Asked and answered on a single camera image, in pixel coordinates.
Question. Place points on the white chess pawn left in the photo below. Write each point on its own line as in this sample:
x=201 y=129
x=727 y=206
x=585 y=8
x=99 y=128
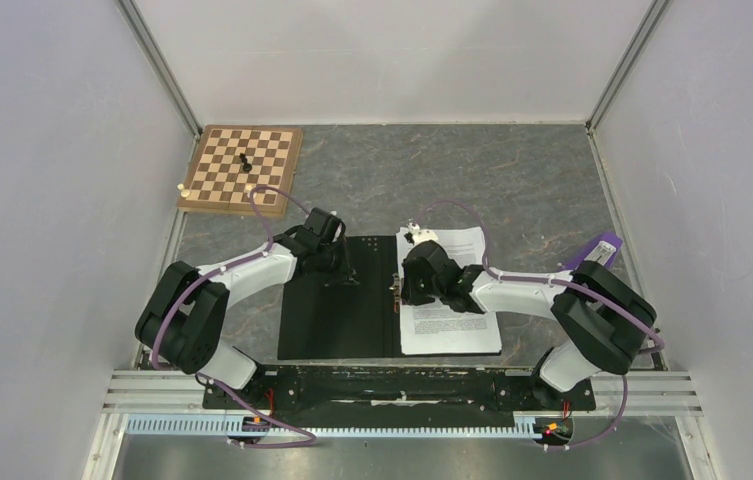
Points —
x=183 y=190

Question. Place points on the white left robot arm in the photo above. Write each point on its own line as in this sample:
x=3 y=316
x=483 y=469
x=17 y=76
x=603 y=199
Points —
x=182 y=321

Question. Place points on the light blue cable duct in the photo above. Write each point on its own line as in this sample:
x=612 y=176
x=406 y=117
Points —
x=241 y=426

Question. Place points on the aluminium frame rail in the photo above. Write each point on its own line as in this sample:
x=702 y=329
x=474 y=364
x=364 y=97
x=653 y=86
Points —
x=649 y=426

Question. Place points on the blue folder with black inside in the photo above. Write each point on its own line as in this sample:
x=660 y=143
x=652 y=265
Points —
x=345 y=322

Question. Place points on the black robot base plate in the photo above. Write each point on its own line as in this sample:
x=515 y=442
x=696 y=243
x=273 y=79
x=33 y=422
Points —
x=308 y=396

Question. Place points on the purple metronome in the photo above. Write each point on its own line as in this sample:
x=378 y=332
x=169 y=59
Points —
x=602 y=249

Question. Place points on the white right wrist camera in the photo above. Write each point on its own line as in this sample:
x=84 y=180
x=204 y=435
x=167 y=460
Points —
x=415 y=234

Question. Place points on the printed paper sheet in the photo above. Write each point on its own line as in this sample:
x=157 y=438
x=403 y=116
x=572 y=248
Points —
x=434 y=329

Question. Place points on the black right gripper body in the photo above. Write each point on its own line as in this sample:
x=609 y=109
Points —
x=420 y=291

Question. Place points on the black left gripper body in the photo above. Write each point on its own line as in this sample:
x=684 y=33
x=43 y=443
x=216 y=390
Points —
x=327 y=255

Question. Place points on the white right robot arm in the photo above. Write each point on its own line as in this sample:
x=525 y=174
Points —
x=605 y=320

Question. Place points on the wooden chessboard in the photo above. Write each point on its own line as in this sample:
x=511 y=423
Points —
x=240 y=169

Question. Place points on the black chess pawn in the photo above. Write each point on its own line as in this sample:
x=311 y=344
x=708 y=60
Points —
x=246 y=166

